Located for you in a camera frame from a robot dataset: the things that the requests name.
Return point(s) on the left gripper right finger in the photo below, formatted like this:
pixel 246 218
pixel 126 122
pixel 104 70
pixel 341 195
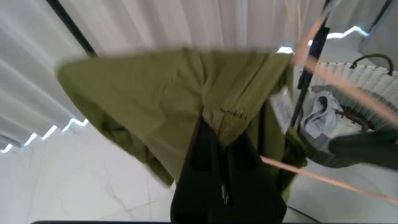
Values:
pixel 255 193

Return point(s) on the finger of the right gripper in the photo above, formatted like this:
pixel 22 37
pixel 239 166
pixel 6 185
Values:
pixel 363 149

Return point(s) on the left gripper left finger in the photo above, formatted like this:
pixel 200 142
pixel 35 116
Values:
pixel 199 186

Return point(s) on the pink clothes hanger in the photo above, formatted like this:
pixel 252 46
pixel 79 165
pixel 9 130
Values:
pixel 342 184
pixel 299 18

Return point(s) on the pale grey shorts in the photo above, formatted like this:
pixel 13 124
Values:
pixel 320 115

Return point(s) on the green long-sleeved shirt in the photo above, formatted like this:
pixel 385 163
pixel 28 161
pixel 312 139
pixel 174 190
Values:
pixel 140 102

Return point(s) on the white laundry basket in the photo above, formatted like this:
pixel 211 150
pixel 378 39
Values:
pixel 373 81

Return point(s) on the black clothes rack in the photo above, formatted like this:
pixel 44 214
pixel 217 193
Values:
pixel 74 31

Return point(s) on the white curtain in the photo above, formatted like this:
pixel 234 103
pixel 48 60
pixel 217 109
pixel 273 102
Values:
pixel 155 25

